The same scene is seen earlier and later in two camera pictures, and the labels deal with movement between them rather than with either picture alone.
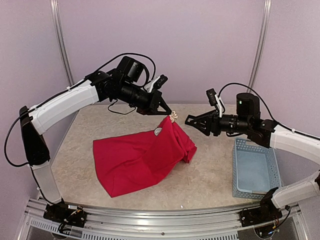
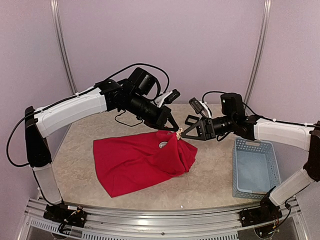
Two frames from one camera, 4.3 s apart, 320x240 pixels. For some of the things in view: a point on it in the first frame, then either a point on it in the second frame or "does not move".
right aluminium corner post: (267, 10) does not move
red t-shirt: (129, 163) does not move
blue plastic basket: (256, 172) does not move
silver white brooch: (173, 116) to (179, 133)
